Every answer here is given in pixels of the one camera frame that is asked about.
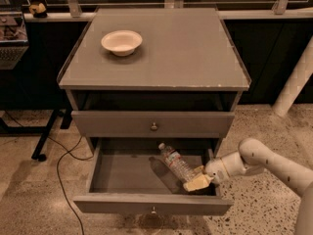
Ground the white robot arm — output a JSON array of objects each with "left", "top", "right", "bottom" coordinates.
[{"left": 184, "top": 36, "right": 313, "bottom": 235}]

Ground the clear plastic water bottle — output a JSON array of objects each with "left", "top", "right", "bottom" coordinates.
[{"left": 158, "top": 143, "right": 196, "bottom": 183}]

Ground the round drawer knob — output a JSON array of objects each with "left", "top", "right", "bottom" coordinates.
[
  {"left": 151, "top": 207, "right": 157, "bottom": 214},
  {"left": 150, "top": 122, "right": 158, "bottom": 131}
]

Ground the round top drawer knob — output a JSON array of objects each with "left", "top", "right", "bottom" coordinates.
[{"left": 150, "top": 122, "right": 158, "bottom": 131}]

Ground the grey drawer cabinet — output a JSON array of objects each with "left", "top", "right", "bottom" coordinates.
[{"left": 58, "top": 8, "right": 250, "bottom": 153}]

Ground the white paper bowl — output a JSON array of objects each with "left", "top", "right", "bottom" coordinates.
[{"left": 101, "top": 30, "right": 143, "bottom": 57}]

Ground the round middle drawer knob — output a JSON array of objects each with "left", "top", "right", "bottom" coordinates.
[{"left": 151, "top": 207, "right": 157, "bottom": 214}]

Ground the grey top drawer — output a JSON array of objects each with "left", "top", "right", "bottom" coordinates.
[{"left": 71, "top": 111, "right": 235, "bottom": 138}]

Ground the black desk frame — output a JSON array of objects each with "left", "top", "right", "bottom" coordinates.
[{"left": 0, "top": 110, "right": 72, "bottom": 162}]

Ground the metal window railing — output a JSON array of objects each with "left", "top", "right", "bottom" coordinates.
[{"left": 19, "top": 0, "right": 313, "bottom": 22}]

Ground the open laptop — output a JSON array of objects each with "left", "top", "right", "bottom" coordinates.
[{"left": 0, "top": 11, "right": 29, "bottom": 71}]

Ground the grey open middle drawer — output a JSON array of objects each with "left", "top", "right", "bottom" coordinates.
[{"left": 73, "top": 138, "right": 232, "bottom": 215}]

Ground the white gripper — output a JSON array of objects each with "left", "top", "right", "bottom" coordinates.
[{"left": 183, "top": 159, "right": 230, "bottom": 192}]

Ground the black floor cable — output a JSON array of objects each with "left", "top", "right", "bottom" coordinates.
[{"left": 3, "top": 110, "right": 95, "bottom": 235}]

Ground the yellow black small object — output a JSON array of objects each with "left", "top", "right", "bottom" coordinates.
[{"left": 28, "top": 1, "right": 47, "bottom": 18}]

